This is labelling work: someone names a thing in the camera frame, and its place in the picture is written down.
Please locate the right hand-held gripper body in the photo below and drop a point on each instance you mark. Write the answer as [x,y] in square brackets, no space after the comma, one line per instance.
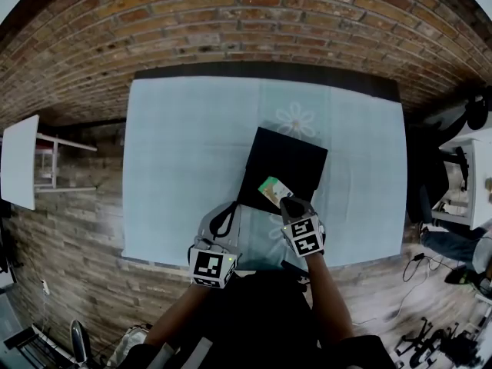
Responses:
[305,237]

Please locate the white desk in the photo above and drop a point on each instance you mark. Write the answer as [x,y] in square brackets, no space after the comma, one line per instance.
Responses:
[480,183]

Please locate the person's left forearm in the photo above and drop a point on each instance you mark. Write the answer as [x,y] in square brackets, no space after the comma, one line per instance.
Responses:
[180,317]

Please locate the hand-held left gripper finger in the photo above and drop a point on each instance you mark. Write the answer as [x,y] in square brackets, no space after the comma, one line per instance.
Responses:
[231,215]
[214,225]

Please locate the person's black clothing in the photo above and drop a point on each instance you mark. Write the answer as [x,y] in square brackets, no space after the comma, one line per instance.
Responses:
[265,321]

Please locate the black box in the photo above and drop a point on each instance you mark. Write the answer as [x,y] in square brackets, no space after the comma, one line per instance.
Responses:
[286,163]

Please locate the person's right forearm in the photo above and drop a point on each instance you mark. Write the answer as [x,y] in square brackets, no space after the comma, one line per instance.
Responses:
[326,302]

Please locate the light blue flowered tablecloth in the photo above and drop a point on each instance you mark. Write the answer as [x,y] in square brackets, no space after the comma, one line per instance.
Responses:
[184,167]

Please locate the white fabric bag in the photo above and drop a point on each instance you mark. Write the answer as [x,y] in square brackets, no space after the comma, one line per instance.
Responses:
[128,346]

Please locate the black metal floor stand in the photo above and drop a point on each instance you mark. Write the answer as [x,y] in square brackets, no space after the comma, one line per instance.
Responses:
[434,344]

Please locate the white board panel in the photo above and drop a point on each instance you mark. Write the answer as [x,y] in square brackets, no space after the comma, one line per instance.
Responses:
[19,163]

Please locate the green white box of bandages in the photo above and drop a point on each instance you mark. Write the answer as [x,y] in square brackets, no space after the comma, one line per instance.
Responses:
[273,188]

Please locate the white blue upright appliance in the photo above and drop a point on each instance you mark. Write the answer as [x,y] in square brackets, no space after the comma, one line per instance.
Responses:
[80,340]

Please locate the white wall socket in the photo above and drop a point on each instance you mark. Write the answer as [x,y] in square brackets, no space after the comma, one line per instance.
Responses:
[45,286]

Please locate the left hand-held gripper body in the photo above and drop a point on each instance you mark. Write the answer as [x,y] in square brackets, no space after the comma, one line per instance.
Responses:
[210,263]

